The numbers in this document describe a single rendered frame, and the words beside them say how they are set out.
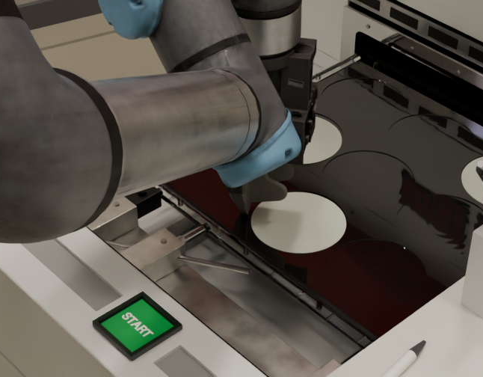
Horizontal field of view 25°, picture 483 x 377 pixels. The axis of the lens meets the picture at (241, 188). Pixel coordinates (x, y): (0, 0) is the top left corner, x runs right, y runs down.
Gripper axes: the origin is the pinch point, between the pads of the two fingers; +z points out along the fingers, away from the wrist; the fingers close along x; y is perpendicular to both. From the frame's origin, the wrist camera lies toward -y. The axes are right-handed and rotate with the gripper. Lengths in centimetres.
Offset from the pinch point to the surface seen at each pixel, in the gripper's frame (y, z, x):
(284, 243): 5.7, 1.2, -4.1
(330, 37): 3.0, 3.9, 41.7
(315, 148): 5.9, 1.2, 12.7
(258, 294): 3.0, 9.3, -3.9
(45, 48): -95, 91, 163
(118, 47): -75, 91, 168
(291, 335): 7.6, 9.3, -9.0
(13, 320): -17.4, 1.6, -20.3
